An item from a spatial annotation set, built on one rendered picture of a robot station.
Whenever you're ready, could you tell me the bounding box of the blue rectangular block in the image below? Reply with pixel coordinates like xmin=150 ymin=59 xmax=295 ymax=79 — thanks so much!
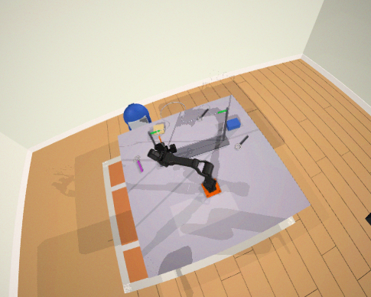
xmin=226 ymin=118 xmax=241 ymax=131

